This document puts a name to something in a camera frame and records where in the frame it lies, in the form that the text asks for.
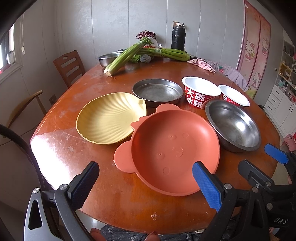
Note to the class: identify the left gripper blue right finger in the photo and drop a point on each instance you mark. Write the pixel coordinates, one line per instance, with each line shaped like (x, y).
(210, 187)

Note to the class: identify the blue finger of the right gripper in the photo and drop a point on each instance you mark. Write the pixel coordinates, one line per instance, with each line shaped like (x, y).
(276, 153)

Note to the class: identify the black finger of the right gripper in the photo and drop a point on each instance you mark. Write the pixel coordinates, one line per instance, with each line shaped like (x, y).
(253, 175)

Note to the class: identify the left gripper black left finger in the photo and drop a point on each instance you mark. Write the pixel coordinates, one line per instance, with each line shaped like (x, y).
(81, 185)

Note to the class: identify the deep steel bowl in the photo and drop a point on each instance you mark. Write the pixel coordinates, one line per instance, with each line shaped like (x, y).
(235, 129)

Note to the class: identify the orange bear-shaped plate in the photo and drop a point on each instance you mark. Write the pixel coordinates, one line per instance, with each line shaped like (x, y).
(165, 145)

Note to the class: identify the yellow shell-shaped plate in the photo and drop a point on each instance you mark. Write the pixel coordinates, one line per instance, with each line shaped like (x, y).
(106, 120)

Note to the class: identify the small red paper noodle bowl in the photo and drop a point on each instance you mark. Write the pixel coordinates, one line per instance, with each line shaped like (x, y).
(233, 96)

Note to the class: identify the large red paper noodle bowl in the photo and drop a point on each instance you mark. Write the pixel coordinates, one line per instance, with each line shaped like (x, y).
(199, 91)

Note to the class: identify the shallow steel round pan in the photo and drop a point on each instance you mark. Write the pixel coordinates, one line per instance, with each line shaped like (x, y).
(157, 91)

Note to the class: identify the operator hand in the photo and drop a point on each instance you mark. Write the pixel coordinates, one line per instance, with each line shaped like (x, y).
(96, 234)

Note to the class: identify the pink child stool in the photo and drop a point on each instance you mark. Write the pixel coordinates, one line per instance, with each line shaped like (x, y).
(290, 142)

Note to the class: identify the white shelf cabinet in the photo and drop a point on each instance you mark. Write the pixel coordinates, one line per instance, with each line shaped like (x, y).
(280, 106)

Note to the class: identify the pink clothing on chair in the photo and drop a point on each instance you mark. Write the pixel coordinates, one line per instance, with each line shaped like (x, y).
(230, 73)

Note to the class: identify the pink Hello Kitty cabinet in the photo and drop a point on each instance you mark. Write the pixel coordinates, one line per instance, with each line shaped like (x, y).
(255, 48)

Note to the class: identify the pink crumpled cloth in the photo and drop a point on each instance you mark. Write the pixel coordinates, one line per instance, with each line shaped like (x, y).
(201, 63)

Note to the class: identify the brown wooden slat chair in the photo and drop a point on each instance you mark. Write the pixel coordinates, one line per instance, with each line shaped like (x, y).
(70, 67)

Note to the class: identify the steel bowl at table back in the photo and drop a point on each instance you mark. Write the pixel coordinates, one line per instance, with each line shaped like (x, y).
(106, 59)

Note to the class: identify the thin green celery bunch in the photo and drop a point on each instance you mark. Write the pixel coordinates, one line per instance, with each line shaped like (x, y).
(165, 53)

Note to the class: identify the thick celery bunch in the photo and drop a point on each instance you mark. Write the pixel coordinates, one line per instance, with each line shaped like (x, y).
(126, 55)

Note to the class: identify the window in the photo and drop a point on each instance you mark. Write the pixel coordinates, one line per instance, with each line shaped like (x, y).
(10, 54)

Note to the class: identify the black thermos bottle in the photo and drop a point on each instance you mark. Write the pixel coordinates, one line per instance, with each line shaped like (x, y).
(178, 37)

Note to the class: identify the dried red flower bunch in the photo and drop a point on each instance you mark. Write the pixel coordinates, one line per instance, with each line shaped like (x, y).
(146, 33)

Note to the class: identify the wall power socket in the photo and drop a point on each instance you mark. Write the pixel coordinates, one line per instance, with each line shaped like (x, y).
(52, 99)

